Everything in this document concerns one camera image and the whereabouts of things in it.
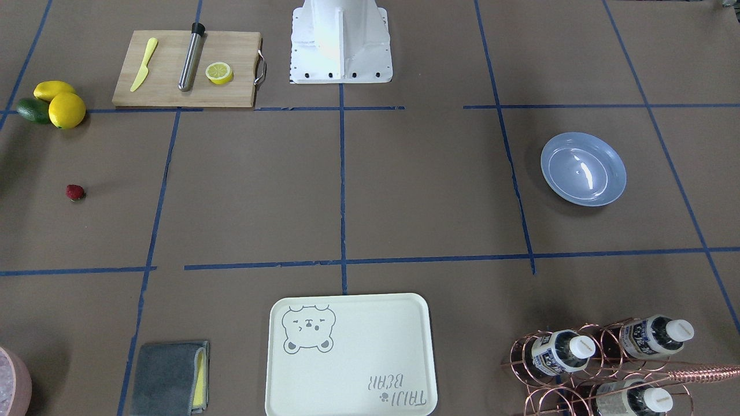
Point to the cream bear tray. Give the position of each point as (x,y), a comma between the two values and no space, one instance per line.
(351,355)

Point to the pink bowl with ice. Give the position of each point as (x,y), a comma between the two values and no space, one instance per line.
(16,384)

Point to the copper wire bottle rack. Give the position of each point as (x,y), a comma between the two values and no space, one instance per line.
(573,393)

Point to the bottle white cap lower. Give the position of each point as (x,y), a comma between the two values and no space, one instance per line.
(632,397)

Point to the yellow lemon front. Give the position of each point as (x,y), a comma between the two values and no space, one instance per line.
(67,110)

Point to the red strawberry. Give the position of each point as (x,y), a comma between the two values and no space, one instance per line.
(75,192)

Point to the lemon half slice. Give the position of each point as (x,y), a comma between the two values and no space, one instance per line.
(219,73)

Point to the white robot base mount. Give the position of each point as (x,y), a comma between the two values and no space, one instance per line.
(340,42)

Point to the wooden cutting board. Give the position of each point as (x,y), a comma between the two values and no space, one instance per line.
(155,60)

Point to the yellow lemon back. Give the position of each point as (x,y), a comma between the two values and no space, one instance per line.
(47,90)

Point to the grey yellow cloth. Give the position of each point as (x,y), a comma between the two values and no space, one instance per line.
(171,378)

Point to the yellow plastic knife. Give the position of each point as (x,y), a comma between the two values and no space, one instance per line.
(143,69)

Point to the green avocado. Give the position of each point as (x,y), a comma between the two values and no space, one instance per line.
(34,110)

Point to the yellow lemon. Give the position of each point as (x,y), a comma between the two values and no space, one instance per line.
(47,90)
(67,110)

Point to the bottle white cap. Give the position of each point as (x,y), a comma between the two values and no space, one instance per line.
(632,397)
(562,352)
(655,337)

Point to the steel cylinder black cap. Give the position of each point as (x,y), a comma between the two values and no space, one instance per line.
(195,47)

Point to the blue plate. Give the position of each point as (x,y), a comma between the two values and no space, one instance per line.
(583,169)

